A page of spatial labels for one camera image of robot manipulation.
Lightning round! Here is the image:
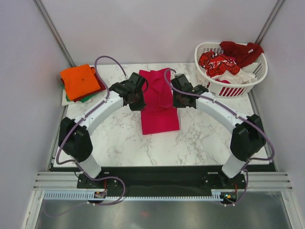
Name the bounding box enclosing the pink t-shirt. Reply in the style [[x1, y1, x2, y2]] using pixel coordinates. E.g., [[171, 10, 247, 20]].
[[139, 69, 180, 135]]

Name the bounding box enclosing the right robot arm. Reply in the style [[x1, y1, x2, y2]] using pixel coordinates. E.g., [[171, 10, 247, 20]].
[[171, 74, 266, 188]]

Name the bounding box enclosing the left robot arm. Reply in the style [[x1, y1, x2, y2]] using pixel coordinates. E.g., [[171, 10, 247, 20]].
[[56, 73, 148, 187]]

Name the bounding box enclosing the folded dark red t-shirt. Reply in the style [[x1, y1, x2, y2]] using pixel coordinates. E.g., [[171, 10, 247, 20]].
[[73, 67, 106, 102]]

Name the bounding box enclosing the white laundry basket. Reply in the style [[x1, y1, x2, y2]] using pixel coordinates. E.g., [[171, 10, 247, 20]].
[[194, 42, 268, 98]]

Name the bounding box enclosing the red patterned white t-shirt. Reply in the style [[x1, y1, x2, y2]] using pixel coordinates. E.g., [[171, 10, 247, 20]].
[[198, 51, 256, 84]]

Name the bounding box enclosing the folded orange t-shirt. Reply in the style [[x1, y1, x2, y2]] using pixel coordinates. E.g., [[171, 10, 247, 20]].
[[60, 64, 101, 101]]

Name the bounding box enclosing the folded green t-shirt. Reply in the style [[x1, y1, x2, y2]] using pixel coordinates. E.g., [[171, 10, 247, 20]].
[[61, 79, 100, 103]]

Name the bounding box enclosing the dark red t-shirt in basket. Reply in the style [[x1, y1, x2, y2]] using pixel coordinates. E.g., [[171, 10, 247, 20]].
[[220, 41, 264, 68]]

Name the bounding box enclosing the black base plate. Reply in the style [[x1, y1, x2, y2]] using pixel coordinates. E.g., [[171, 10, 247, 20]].
[[77, 166, 246, 196]]

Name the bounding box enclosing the white slotted cable duct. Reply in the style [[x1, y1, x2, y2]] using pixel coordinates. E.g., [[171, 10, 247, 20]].
[[44, 190, 237, 201]]

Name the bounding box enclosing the aluminium frame rail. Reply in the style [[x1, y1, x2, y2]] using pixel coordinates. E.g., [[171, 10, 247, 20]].
[[34, 172, 292, 191]]

